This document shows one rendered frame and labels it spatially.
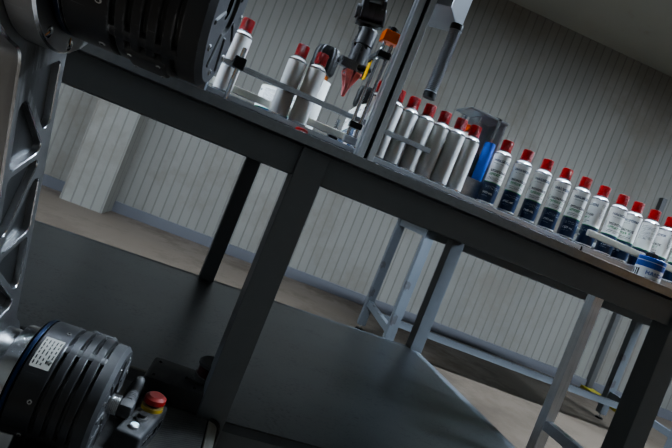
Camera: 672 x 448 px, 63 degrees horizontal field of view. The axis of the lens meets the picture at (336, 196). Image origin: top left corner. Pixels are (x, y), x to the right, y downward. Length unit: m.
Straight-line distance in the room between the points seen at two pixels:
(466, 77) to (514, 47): 0.47
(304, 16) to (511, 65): 1.70
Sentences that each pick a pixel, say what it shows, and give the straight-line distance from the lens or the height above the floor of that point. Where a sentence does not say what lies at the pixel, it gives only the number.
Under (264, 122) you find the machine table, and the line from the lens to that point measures 1.04.
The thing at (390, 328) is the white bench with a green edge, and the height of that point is 0.20.
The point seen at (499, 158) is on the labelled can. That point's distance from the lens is 1.71.
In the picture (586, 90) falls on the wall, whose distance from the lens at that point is 5.04.
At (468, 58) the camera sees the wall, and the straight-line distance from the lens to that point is 4.65.
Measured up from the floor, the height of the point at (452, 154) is 0.97.
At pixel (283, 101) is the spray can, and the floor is 0.92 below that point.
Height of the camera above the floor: 0.75
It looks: level
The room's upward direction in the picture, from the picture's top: 22 degrees clockwise
